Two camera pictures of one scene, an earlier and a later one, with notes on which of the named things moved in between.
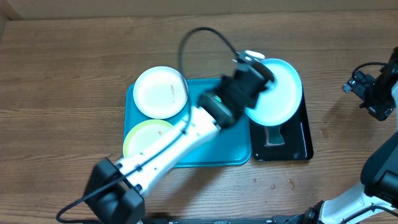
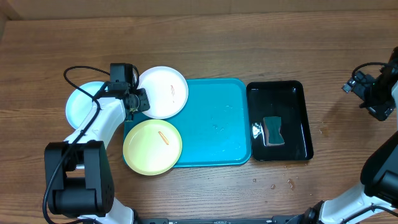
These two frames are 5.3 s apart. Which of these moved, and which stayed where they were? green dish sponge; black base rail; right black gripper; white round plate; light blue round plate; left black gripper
Moved: left black gripper; light blue round plate
Stayed: right black gripper; black base rail; white round plate; green dish sponge
